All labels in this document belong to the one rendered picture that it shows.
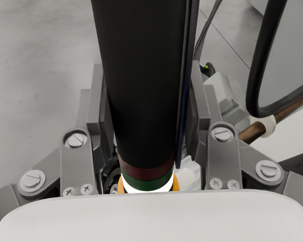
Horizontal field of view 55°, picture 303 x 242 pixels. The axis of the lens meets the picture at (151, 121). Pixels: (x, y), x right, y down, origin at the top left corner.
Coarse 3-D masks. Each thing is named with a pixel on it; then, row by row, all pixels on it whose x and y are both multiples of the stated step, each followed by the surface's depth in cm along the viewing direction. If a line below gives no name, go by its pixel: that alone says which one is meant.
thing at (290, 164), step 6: (294, 156) 33; (300, 156) 32; (282, 162) 33; (288, 162) 32; (294, 162) 31; (300, 162) 30; (282, 168) 31; (288, 168) 30; (294, 168) 29; (300, 168) 28; (300, 174) 27
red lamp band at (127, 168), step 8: (120, 160) 16; (168, 160) 16; (128, 168) 16; (136, 168) 16; (152, 168) 16; (160, 168) 16; (168, 168) 17; (136, 176) 16; (144, 176) 16; (152, 176) 16; (160, 176) 16
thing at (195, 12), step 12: (192, 0) 10; (192, 12) 10; (192, 24) 10; (192, 36) 11; (192, 48) 11; (192, 60) 12; (180, 84) 14; (180, 96) 14; (180, 108) 14; (180, 120) 14; (180, 132) 15; (180, 144) 16; (180, 156) 17
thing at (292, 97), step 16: (272, 0) 16; (272, 16) 16; (272, 32) 17; (256, 48) 18; (256, 64) 19; (256, 80) 20; (256, 96) 21; (288, 96) 28; (256, 112) 23; (272, 112) 26; (272, 128) 27
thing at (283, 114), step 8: (296, 104) 29; (280, 112) 28; (288, 112) 29; (280, 120) 28; (248, 128) 27; (256, 128) 27; (264, 128) 27; (240, 136) 27; (248, 136) 27; (256, 136) 27; (248, 144) 27
